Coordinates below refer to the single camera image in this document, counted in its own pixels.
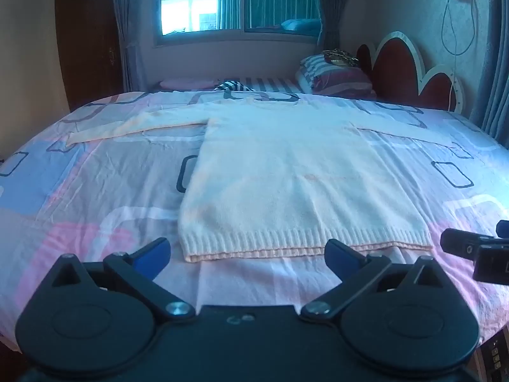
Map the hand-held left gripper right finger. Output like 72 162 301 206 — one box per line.
299 239 451 322

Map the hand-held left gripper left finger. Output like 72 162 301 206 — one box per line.
51 237 196 325

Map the white knit sweater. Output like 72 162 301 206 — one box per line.
66 97 462 264

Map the pink and blue patterned bedsheet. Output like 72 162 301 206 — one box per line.
0 89 509 351

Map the power strip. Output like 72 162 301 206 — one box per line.
478 333 509 382

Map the blue-grey pleated curtain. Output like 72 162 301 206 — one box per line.
469 0 509 141

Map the striped pillow stack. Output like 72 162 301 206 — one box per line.
296 53 375 97

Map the striped mattress sheet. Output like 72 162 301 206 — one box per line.
239 76 303 95

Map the black and white striped cloth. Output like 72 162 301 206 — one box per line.
213 81 252 93

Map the red scalloped headboard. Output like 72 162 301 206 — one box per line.
355 30 464 114

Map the small dark object on pillow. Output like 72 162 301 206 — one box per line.
321 49 361 68

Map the grey window curtain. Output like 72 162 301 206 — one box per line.
110 0 164 93
315 0 355 55

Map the window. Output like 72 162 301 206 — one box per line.
159 0 324 37

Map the thin white cable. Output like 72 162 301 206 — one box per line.
447 53 459 111

